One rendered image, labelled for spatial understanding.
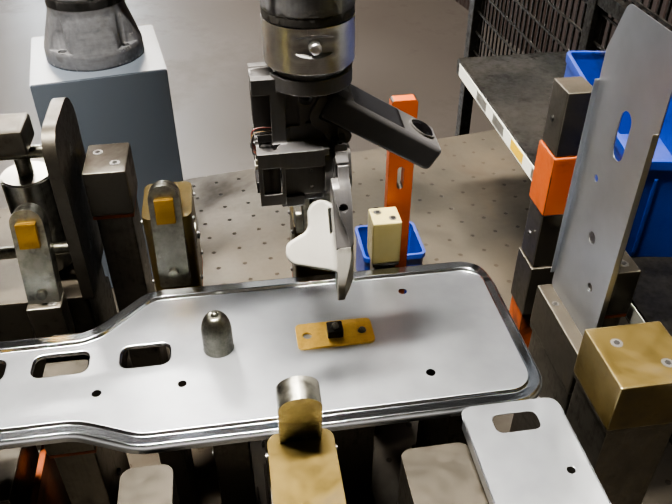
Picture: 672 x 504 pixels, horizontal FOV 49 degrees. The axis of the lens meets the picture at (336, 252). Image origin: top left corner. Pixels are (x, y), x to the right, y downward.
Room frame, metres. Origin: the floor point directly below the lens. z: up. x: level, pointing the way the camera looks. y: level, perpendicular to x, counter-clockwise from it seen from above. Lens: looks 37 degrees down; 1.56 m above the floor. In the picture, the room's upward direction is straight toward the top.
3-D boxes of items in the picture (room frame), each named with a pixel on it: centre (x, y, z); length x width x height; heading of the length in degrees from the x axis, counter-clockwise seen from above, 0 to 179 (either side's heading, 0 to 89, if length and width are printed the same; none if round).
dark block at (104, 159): (0.75, 0.27, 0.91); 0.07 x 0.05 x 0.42; 9
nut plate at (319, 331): (0.58, 0.00, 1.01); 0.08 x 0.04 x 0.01; 99
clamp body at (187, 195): (0.75, 0.21, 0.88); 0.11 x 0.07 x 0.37; 9
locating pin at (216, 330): (0.56, 0.13, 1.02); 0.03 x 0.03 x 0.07
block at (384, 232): (0.71, -0.06, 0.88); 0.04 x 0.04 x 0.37; 9
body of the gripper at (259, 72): (0.57, 0.03, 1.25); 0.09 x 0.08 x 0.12; 99
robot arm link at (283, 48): (0.57, 0.02, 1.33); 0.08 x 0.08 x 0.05
